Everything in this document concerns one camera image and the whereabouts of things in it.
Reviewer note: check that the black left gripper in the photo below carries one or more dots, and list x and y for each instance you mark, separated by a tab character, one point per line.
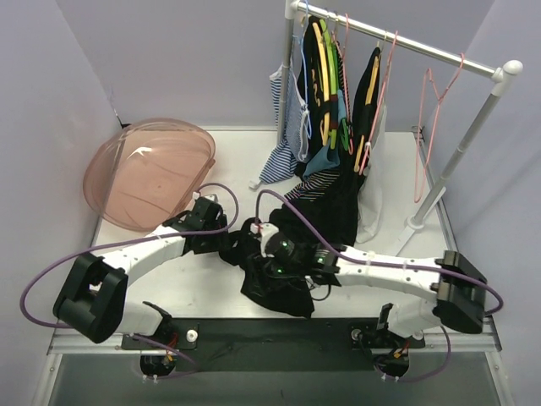
228	244

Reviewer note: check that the light blue hanger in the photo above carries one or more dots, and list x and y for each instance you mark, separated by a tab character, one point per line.
304	25

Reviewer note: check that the aluminium frame rail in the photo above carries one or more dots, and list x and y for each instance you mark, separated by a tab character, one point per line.
321	332

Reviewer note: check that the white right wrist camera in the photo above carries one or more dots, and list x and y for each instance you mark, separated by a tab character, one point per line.
263	231

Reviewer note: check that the black multicolour striped garment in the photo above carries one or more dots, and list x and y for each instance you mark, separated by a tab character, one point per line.
314	186

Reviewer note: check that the pink hanger with garment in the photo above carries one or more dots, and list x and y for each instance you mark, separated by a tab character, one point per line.
368	140

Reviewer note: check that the black hanging garment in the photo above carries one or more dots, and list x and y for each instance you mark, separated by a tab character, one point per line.
336	214

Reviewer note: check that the green hanger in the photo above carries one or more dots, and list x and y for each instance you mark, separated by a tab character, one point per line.
338	133

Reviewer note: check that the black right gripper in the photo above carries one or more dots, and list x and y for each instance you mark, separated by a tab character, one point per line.
254	244

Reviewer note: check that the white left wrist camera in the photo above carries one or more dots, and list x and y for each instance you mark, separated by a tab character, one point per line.
212	197

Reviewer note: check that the teal garment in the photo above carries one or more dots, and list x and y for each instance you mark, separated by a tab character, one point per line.
325	158

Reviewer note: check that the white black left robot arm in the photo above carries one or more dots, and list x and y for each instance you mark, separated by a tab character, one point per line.
92	299

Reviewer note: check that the empty pink wire hanger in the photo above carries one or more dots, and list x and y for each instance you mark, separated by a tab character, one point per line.
422	169

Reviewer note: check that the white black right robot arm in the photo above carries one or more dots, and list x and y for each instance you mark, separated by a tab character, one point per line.
449	291

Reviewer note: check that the black tank top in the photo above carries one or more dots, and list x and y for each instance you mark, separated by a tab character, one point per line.
305	259

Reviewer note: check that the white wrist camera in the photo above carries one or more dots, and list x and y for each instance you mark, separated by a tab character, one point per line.
212	197
263	231

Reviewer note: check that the yellow hanger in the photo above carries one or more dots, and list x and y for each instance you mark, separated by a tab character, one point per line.
324	79
364	101

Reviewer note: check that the pink translucent plastic basin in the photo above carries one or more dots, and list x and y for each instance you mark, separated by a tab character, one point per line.
147	172

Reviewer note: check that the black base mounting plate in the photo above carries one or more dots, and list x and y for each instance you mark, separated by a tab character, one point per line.
270	345

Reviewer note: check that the blue white striped top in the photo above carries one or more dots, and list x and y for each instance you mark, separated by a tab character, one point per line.
293	145

